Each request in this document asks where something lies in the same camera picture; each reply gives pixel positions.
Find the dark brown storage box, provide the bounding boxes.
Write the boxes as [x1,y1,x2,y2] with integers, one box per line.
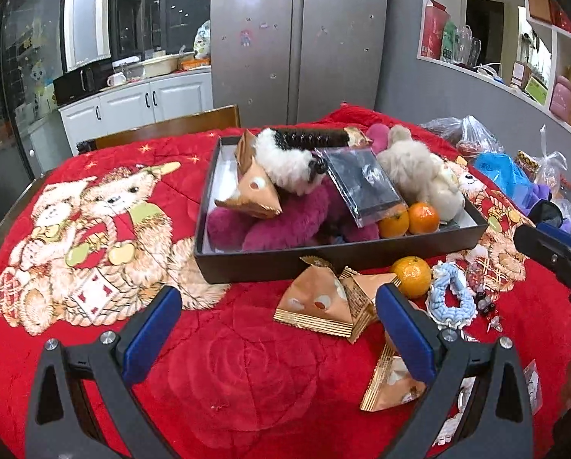
[193,135,489,285]

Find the blue plastic bag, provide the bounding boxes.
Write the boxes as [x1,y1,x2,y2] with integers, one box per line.
[473,152,531,207]

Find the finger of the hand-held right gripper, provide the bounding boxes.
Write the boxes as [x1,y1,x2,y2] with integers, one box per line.
[536,224,571,259]
[513,224,571,314]

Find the glass sliding door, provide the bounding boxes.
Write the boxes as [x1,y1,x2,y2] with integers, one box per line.
[0,0,71,230]

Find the red gift bag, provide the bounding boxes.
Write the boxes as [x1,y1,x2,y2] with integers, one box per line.
[419,0,449,61]

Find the green card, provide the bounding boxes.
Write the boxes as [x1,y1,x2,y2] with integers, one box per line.
[523,76,550,106]

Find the magenta plush toy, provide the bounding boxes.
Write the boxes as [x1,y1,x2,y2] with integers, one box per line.
[206,182,381,252]

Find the dark brown hair claw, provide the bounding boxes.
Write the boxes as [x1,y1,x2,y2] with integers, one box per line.
[285,127,352,150]

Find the purple cloth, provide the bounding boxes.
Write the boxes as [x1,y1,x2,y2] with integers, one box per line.
[523,179,571,239]

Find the clear plastic bag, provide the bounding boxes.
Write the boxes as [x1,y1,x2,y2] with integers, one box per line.
[420,115,504,160]

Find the cream plush bear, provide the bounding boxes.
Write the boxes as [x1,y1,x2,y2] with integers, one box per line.
[426,160,466,223]

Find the dark grey cloth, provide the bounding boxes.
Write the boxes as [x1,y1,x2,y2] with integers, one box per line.
[528,199,562,226]

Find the beige fluffy plush bear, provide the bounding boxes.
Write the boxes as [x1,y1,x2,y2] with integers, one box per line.
[377,124,441,204]

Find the white plastic bag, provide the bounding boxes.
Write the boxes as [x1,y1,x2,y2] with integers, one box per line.
[533,124,571,198]

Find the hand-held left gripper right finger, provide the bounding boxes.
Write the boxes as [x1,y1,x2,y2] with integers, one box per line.
[376,283,535,459]

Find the green packet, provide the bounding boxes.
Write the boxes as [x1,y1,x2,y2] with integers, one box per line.
[441,20,459,61]

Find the jar with gold lid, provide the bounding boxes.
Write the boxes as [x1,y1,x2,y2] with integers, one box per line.
[515,150,540,181]

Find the small clear bag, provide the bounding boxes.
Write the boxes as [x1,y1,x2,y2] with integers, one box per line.
[523,360,543,416]

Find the white kitchen cabinet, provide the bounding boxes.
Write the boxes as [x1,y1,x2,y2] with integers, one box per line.
[58,68,214,160]

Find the brown gift box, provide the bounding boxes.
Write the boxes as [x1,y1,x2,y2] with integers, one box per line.
[525,0,554,24]

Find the golden triangular snack packet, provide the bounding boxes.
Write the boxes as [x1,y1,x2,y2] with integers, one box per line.
[359,342,429,413]
[345,125,373,148]
[272,256,355,339]
[236,130,267,177]
[338,265,379,345]
[216,167,283,221]

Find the orange mandarin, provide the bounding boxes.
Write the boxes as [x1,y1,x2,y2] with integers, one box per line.
[378,208,410,239]
[390,255,432,299]
[408,202,440,235]

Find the white charger cable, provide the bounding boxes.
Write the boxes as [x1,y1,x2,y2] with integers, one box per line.
[475,61,505,80]

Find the patterned plastic bag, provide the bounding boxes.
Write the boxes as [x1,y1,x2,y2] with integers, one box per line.
[193,20,212,60]

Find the pink plush ball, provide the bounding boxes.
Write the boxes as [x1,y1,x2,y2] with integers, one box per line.
[366,123,392,152]

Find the blue knit scrunchie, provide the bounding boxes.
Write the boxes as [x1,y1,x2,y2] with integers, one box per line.
[429,260,477,330]

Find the silver refrigerator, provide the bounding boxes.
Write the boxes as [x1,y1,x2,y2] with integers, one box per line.
[210,0,390,127]

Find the orange food box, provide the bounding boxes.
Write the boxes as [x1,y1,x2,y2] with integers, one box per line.
[177,55,212,72]

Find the dark bead charm string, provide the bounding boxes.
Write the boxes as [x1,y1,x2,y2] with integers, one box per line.
[472,287,502,333]

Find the clear glass vases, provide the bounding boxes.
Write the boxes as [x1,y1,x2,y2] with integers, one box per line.
[454,25,483,68]

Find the black microwave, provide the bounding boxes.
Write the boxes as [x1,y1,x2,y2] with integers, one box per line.
[52,60,115,106]

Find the clear bag with dark card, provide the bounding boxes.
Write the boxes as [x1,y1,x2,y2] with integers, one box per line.
[321,148,408,228]

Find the red printed blanket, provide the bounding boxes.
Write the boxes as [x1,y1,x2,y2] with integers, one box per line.
[0,105,571,459]

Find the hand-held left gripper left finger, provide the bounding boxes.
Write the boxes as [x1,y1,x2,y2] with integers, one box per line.
[24,286,183,459]

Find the dark window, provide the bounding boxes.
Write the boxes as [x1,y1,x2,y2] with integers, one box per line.
[107,0,214,60]

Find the white and black plush toy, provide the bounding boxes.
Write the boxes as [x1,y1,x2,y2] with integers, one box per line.
[254,127,329,197]

